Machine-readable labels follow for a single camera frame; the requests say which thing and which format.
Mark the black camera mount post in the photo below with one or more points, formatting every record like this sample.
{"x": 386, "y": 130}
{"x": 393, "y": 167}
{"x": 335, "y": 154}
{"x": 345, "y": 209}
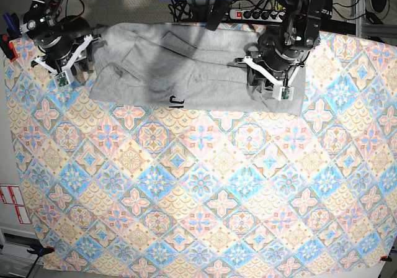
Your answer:
{"x": 219, "y": 9}

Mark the grey T-shirt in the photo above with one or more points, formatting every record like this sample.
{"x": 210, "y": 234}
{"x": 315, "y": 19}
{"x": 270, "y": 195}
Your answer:
{"x": 182, "y": 66}

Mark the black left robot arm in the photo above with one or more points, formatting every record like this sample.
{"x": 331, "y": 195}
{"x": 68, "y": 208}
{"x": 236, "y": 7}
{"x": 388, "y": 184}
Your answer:
{"x": 289, "y": 43}

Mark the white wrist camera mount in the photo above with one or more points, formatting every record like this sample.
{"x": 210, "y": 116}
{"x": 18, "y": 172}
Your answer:
{"x": 78, "y": 66}
{"x": 285, "y": 84}

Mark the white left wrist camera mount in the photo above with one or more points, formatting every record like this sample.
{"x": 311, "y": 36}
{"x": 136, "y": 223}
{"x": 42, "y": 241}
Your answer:
{"x": 285, "y": 84}

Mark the patterned tablecloth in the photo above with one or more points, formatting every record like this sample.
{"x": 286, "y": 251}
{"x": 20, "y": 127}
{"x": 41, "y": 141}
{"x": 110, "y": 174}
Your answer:
{"x": 160, "y": 192}

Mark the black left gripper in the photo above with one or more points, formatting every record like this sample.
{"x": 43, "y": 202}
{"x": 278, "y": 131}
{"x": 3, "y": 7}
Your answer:
{"x": 275, "y": 57}

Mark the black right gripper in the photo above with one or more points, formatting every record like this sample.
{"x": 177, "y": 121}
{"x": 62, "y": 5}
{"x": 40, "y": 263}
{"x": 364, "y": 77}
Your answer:
{"x": 58, "y": 51}

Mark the black orange table clamp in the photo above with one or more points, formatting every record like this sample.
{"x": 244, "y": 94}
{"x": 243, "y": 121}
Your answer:
{"x": 7, "y": 45}

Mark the red white label stickers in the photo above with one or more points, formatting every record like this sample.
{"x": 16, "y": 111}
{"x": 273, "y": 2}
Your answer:
{"x": 12, "y": 196}

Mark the white power strip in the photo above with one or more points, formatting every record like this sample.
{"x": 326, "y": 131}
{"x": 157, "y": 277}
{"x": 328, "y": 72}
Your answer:
{"x": 257, "y": 15}

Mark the black orange corner clamp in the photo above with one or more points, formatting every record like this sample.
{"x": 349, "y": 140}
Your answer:
{"x": 39, "y": 250}

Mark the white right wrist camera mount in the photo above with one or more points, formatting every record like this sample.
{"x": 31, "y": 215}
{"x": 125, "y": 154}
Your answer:
{"x": 78, "y": 66}

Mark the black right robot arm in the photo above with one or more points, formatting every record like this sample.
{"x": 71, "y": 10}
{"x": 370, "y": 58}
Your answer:
{"x": 44, "y": 19}

